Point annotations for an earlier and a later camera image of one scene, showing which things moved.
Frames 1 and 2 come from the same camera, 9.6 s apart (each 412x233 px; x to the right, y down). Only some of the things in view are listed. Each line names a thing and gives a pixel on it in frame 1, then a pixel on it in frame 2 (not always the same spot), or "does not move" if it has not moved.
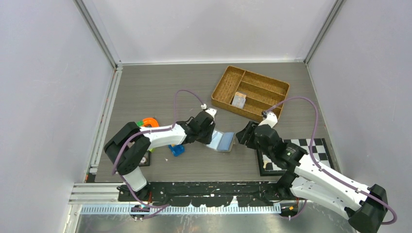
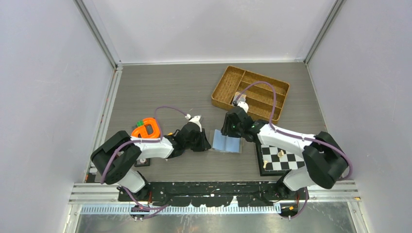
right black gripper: (243, 136) to (226, 130)
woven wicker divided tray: (247, 93) does not move
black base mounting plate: (207, 193) does not move
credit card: (239, 100) does not move
